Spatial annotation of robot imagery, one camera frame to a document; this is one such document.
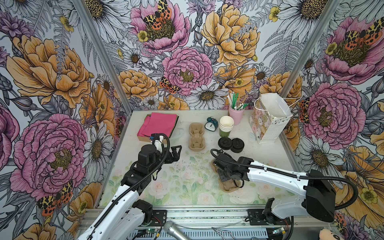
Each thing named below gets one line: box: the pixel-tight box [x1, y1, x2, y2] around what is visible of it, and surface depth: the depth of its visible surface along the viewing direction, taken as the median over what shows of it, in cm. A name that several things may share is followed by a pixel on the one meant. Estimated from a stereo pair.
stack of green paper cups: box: [219, 115, 235, 138], surface depth 99 cm
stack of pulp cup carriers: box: [188, 122, 206, 152], surface depth 102 cm
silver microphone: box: [163, 220, 193, 240], surface depth 70 cm
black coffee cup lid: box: [218, 137, 233, 151], surface depth 91 cm
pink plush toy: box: [318, 228, 345, 240], surface depth 66 cm
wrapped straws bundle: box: [227, 92, 249, 111], surface depth 107 cm
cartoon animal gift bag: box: [249, 92, 301, 144], surface depth 96 cm
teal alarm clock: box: [204, 116, 219, 132], surface depth 107 cm
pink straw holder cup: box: [228, 105, 245, 126], surface depth 107 cm
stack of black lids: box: [230, 138, 245, 153], surface depth 99 cm
